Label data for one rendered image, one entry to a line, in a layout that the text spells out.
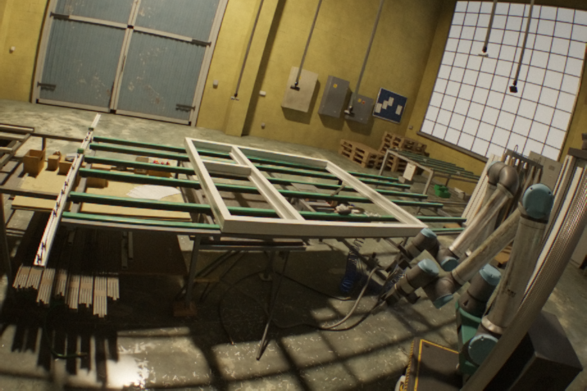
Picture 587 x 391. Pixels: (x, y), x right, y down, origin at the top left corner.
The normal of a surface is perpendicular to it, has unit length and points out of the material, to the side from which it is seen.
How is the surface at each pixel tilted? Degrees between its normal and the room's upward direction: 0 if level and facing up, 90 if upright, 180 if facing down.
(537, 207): 83
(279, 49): 90
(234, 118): 90
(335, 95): 90
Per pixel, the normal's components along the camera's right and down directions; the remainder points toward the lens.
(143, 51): 0.43, 0.36
